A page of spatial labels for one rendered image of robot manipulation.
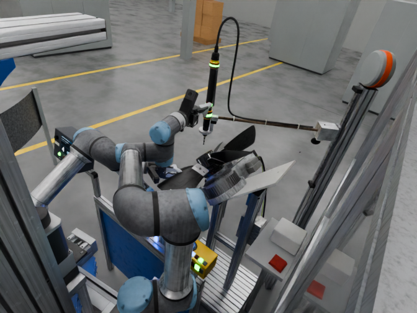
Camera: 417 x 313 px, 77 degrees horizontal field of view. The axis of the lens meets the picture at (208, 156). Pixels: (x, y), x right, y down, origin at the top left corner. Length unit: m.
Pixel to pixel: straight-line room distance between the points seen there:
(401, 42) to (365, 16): 6.98
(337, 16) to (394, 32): 2.17
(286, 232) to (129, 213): 1.14
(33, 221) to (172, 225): 0.30
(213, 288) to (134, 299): 1.44
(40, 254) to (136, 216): 0.23
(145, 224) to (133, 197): 0.08
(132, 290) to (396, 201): 0.89
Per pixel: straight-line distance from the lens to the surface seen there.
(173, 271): 0.87
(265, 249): 1.67
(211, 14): 9.36
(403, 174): 0.26
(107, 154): 1.23
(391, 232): 0.19
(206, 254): 1.31
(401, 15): 6.44
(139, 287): 1.01
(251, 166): 1.74
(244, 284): 2.43
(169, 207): 0.66
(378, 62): 1.37
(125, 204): 0.69
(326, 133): 1.45
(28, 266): 0.75
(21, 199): 0.63
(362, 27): 13.35
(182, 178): 1.47
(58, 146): 1.85
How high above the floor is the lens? 2.16
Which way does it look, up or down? 36 degrees down
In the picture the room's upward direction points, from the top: 9 degrees clockwise
